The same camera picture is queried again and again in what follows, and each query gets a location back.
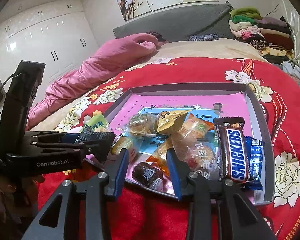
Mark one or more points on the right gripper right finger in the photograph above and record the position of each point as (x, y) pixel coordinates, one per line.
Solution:
(237, 217)

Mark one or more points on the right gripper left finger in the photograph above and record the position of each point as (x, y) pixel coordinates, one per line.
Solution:
(59, 217)

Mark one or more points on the dark brown candy packet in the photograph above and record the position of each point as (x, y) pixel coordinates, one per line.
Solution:
(148, 176)

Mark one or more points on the clear yellow pastry packet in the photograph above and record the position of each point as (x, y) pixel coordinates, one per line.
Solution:
(128, 143)

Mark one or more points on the clear red pastry packet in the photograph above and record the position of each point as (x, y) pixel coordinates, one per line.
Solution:
(199, 153)

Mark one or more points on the green snack packet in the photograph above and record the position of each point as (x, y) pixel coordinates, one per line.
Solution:
(98, 123)

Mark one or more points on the Snickers bar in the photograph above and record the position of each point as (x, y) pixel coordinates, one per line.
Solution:
(232, 153)

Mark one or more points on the blue snack packet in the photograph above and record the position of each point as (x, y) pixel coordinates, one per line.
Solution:
(255, 150)

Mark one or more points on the round pastry clear packet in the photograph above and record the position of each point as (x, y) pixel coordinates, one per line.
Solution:
(142, 125)

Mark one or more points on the orange pastry packet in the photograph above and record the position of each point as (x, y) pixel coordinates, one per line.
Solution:
(160, 156)
(195, 128)

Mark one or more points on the gold snack packet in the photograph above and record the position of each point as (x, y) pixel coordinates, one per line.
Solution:
(169, 122)

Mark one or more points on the black snack packet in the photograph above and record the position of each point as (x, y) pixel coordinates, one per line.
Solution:
(88, 134)

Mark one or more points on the grey tray box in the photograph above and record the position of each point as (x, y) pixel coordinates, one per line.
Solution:
(206, 101)

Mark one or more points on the white wardrobe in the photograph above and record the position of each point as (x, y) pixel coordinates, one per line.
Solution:
(56, 34)

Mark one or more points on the pink quilt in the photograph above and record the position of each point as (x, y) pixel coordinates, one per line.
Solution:
(109, 60)

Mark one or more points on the beige bed sheet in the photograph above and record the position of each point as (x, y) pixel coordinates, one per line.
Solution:
(220, 49)

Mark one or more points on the grey clothes heap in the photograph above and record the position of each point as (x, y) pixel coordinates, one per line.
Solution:
(291, 69)

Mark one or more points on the dark patterned pillow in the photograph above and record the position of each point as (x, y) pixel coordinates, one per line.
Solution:
(206, 37)

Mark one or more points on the grey headboard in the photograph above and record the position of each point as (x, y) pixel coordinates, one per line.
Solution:
(180, 23)

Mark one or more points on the pile of folded clothes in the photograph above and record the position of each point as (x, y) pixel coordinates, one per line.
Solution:
(271, 37)

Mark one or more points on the cream curtain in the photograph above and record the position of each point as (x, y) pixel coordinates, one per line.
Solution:
(293, 19)

